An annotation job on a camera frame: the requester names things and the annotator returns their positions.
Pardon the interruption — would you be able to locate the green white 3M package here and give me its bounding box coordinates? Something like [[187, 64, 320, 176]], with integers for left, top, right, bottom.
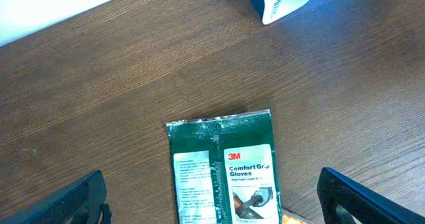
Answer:
[[166, 110, 282, 224]]

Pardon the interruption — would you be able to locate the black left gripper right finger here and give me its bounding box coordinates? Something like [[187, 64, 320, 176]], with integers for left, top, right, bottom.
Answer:
[[317, 167, 424, 223]]

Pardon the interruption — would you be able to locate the orange small packet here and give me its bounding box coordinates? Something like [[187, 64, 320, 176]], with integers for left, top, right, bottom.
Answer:
[[282, 209, 313, 224]]

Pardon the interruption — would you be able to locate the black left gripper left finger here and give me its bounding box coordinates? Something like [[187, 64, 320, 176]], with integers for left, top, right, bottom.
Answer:
[[1, 170, 112, 224]]

